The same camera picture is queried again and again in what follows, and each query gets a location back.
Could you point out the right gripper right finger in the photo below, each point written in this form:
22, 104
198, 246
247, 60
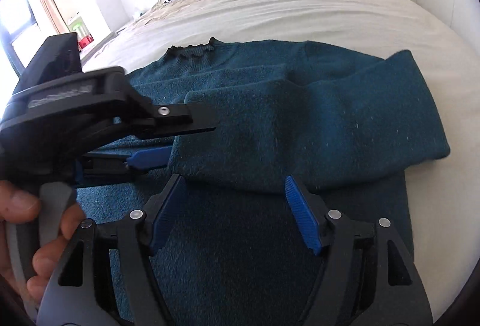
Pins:
366, 277

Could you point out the red box on shelf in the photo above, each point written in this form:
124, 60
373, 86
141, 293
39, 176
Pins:
85, 41

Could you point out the beige bed cover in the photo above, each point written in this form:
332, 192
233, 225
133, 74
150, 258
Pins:
443, 196

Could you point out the dark teal knit sweater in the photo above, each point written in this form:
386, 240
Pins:
346, 124

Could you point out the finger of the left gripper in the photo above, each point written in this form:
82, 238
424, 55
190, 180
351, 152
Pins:
98, 164
179, 119

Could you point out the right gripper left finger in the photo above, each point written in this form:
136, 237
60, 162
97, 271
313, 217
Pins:
81, 290

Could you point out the person's left hand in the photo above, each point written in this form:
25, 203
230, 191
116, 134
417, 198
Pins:
18, 207

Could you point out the black framed window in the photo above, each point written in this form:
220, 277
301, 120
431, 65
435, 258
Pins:
16, 17

